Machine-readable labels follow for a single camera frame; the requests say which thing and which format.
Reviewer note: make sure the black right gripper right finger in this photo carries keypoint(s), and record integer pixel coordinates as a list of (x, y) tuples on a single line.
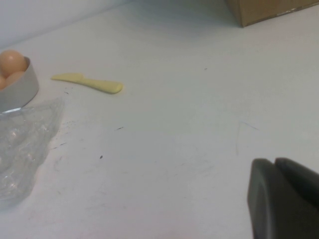
[(301, 179)]

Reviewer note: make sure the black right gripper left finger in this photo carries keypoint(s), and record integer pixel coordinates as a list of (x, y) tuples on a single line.
[(274, 206)]

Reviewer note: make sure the clear plastic egg box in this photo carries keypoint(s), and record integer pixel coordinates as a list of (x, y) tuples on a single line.
[(25, 144)]

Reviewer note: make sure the brown cardboard box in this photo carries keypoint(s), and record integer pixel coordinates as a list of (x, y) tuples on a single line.
[(269, 10)]

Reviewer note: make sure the beige plastic egg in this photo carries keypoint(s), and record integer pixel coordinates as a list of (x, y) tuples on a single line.
[(2, 82), (15, 77), (12, 61)]

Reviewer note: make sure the yellow plastic knife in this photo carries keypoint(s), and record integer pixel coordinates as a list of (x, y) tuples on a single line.
[(97, 84)]

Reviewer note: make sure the white round bowl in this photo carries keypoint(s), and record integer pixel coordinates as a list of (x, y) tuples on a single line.
[(23, 89)]

